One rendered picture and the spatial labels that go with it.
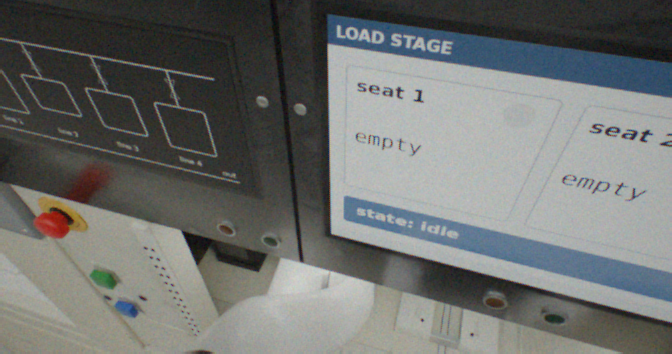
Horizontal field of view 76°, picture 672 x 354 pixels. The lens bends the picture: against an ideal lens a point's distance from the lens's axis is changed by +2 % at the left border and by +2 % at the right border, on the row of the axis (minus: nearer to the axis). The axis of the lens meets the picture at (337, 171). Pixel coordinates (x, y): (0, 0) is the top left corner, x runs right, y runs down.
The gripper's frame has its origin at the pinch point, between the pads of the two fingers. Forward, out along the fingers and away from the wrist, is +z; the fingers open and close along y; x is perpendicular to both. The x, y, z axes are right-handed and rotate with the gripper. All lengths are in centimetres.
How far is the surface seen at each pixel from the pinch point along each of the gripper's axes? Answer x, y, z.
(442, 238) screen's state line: 29.2, 16.4, -33.9
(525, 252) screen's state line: 30, 22, -34
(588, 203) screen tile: 37, 24, -34
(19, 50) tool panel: 40, -19, -32
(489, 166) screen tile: 38, 18, -34
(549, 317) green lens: 22.2, 26.8, -34.8
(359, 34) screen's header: 46, 9, -33
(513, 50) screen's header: 46, 17, -34
